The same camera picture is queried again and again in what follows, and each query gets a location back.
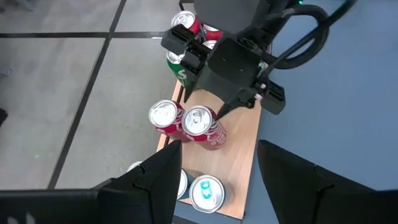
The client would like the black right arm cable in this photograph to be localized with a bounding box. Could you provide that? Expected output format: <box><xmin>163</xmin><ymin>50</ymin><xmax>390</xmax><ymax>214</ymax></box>
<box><xmin>262</xmin><ymin>0</ymin><xmax>358</xmax><ymax>71</ymax></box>

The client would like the wooden shelf with black frame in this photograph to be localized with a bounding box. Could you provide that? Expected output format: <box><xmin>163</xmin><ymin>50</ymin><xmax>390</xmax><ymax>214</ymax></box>
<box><xmin>155</xmin><ymin>0</ymin><xmax>273</xmax><ymax>220</ymax></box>

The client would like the blue table mat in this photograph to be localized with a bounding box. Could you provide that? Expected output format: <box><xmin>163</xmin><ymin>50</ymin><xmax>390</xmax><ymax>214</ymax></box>
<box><xmin>172</xmin><ymin>0</ymin><xmax>398</xmax><ymax>224</ymax></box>

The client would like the red soda can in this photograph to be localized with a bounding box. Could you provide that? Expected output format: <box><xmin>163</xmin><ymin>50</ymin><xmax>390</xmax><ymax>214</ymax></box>
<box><xmin>182</xmin><ymin>105</ymin><xmax>227</xmax><ymax>151</ymax></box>
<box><xmin>170</xmin><ymin>10</ymin><xmax>201</xmax><ymax>35</ymax></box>

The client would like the strawberry Fanta can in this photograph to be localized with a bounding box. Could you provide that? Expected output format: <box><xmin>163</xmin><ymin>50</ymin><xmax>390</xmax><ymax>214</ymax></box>
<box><xmin>201</xmin><ymin>24</ymin><xmax>224</xmax><ymax>41</ymax></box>

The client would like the red Coca-Cola can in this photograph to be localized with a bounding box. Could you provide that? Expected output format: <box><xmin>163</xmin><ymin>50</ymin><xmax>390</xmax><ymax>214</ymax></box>
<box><xmin>148</xmin><ymin>99</ymin><xmax>190</xmax><ymax>143</ymax></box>

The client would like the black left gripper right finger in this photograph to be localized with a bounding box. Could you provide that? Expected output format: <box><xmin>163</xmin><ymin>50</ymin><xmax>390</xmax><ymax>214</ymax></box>
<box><xmin>257</xmin><ymin>139</ymin><xmax>374</xmax><ymax>224</ymax></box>

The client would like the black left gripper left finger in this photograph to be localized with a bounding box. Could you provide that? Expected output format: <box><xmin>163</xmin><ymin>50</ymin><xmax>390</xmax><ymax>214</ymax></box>
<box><xmin>93</xmin><ymin>139</ymin><xmax>183</xmax><ymax>224</ymax></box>

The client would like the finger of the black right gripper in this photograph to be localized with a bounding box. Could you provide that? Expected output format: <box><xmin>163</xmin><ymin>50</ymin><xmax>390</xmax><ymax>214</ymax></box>
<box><xmin>183</xmin><ymin>70</ymin><xmax>201</xmax><ymax>103</ymax></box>
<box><xmin>216</xmin><ymin>93</ymin><xmax>253</xmax><ymax>121</ymax></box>

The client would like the blue sugarfree Red Bull can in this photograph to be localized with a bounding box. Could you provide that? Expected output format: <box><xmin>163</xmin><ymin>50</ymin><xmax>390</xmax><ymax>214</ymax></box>
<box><xmin>177</xmin><ymin>169</ymin><xmax>189</xmax><ymax>200</ymax></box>
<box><xmin>188</xmin><ymin>174</ymin><xmax>226</xmax><ymax>214</ymax></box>

